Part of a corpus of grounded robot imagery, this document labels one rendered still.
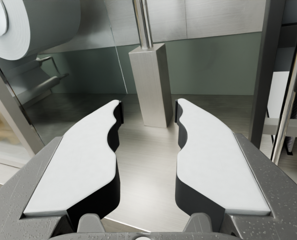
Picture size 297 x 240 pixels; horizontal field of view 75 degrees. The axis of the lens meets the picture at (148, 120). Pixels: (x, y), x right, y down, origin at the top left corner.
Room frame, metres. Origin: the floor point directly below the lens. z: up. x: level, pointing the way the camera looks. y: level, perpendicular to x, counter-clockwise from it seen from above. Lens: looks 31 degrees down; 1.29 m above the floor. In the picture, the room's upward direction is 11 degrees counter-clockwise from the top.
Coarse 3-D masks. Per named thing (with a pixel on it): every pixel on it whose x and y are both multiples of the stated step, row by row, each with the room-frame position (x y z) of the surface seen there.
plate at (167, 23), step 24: (120, 0) 0.90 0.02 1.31; (168, 0) 0.81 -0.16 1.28; (192, 0) 0.77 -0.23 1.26; (216, 0) 0.73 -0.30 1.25; (240, 0) 0.70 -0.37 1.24; (264, 0) 0.67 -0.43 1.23; (120, 24) 0.91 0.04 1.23; (168, 24) 0.81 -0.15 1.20; (192, 24) 0.77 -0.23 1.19; (216, 24) 0.73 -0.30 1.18; (240, 24) 0.70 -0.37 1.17
